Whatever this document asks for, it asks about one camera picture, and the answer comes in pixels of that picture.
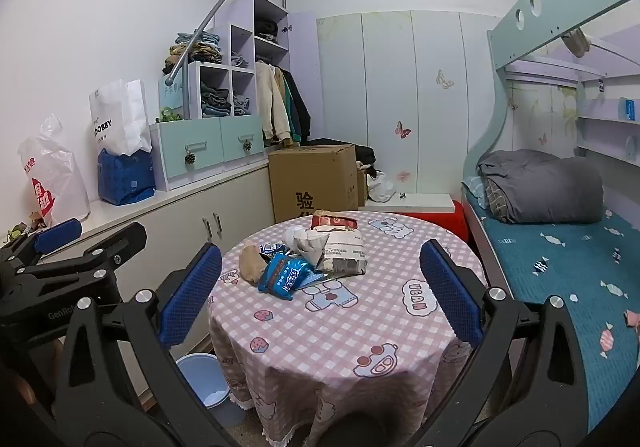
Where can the teal candy print bedsheet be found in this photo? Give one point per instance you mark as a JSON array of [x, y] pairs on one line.
[[550, 267]]

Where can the white low cabinet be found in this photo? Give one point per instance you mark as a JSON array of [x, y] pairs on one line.
[[175, 222]]

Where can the teal bunk bed frame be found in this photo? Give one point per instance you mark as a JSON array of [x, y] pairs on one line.
[[530, 12]]

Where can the black folded clothes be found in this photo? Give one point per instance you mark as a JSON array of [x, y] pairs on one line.
[[266, 29]]

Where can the beige butterfly sticker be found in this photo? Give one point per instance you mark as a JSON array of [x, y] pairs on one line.
[[445, 79]]

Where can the white tissue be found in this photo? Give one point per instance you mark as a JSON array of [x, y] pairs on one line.
[[295, 234]]

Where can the dark green hanging jacket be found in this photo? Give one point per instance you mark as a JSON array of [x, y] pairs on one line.
[[297, 107]]

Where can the lilac bed shelf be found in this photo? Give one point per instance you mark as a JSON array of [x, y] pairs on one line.
[[607, 127]]

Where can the white paper shopping bag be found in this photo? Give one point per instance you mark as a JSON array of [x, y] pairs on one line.
[[117, 122]]

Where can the grey metal handrail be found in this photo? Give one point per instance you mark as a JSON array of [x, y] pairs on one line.
[[220, 12]]

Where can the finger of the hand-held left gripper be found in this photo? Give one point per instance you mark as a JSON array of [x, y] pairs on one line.
[[100, 252], [60, 233]]

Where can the black clothes heap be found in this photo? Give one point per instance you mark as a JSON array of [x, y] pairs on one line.
[[365, 156]]

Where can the small blue white packet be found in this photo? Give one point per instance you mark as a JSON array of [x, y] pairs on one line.
[[272, 248]]

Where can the blue plastic waste bin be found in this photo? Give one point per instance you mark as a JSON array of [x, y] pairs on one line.
[[200, 377]]

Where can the pink checked cartoon tablecloth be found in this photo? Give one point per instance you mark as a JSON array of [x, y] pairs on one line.
[[350, 327]]

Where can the white plastic bag red print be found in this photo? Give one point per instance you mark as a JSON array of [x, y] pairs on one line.
[[55, 177]]

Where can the teal drawer chest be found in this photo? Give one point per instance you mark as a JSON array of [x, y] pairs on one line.
[[200, 147]]

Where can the pale pink flower sticker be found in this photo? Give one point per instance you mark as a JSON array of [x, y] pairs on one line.
[[402, 175]]

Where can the pile of folded clothes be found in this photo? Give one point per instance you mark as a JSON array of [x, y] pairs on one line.
[[197, 49]]

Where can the white wardrobe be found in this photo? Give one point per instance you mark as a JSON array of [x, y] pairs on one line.
[[380, 87]]

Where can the plaid pillow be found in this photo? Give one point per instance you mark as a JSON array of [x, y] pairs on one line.
[[475, 189]]

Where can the blue snack wrapper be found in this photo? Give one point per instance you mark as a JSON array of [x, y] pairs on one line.
[[287, 279]]

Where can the red brown snack packet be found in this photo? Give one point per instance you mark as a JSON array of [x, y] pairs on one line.
[[334, 222]]

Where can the pink butterfly sticker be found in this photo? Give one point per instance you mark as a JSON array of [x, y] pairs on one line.
[[402, 129]]

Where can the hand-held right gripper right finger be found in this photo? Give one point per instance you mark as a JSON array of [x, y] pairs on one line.
[[450, 297]]

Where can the large cardboard box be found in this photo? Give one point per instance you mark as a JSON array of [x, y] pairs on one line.
[[310, 177]]

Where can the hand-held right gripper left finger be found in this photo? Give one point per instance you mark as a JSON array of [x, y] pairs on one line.
[[190, 297]]

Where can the cream hanging jacket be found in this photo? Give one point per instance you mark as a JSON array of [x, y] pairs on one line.
[[272, 102]]

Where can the blue woven bag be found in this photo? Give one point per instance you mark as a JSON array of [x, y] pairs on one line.
[[125, 179]]

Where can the grey folded duvet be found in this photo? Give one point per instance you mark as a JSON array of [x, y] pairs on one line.
[[545, 187]]

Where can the white low board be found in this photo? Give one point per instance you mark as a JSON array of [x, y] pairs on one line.
[[410, 201]]

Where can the folded jeans stack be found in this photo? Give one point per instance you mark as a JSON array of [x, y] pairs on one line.
[[215, 99]]

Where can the printed paper bag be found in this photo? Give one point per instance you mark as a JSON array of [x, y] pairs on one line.
[[340, 249]]

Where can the white stepped cube shelf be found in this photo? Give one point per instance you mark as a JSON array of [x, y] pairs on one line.
[[229, 77]]

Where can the small white plastic bag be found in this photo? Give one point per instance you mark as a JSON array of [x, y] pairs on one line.
[[380, 187]]

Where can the lilac cupboard door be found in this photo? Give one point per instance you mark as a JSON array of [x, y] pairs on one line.
[[305, 72]]

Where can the small blue box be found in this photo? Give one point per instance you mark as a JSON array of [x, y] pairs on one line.
[[627, 108]]

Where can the crumpled brown paper lump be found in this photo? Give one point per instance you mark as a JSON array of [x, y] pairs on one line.
[[251, 263]]

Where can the red storage box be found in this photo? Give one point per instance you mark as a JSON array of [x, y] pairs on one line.
[[440, 222]]

